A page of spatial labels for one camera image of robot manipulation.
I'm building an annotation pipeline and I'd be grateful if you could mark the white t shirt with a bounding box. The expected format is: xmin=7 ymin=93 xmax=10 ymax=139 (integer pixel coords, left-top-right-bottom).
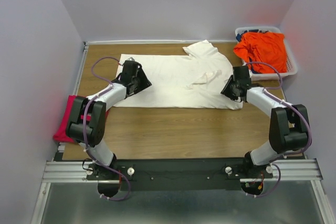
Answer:
xmin=115 ymin=40 xmax=243 ymax=110

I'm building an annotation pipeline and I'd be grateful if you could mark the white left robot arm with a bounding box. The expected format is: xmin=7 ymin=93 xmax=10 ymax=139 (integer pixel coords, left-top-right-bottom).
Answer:
xmin=65 ymin=59 xmax=152 ymax=179

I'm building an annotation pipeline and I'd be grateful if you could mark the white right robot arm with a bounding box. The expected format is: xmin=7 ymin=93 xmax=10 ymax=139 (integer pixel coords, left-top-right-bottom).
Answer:
xmin=221 ymin=66 xmax=312 ymax=178

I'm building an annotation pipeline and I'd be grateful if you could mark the blue garment in basket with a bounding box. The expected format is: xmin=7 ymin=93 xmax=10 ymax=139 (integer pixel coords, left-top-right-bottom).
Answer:
xmin=236 ymin=29 xmax=268 ymax=42

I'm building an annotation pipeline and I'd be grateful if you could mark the white plastic laundry basket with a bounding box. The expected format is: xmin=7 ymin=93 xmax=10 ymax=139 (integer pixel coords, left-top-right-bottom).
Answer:
xmin=235 ymin=26 xmax=297 ymax=81

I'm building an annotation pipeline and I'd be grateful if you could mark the orange t shirt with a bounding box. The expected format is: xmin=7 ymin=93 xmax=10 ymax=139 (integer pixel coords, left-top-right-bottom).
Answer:
xmin=233 ymin=31 xmax=287 ymax=74

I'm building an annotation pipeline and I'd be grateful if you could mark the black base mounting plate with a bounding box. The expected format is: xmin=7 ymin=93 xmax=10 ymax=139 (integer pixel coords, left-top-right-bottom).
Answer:
xmin=85 ymin=157 xmax=273 ymax=198

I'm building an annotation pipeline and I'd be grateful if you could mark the folded magenta t shirt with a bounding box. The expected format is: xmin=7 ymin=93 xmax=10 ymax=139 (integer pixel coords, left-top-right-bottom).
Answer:
xmin=53 ymin=95 xmax=108 ymax=147

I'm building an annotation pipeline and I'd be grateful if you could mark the aluminium frame rail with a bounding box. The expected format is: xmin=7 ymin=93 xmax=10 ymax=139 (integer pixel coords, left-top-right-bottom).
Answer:
xmin=31 ymin=159 xmax=335 ymax=223

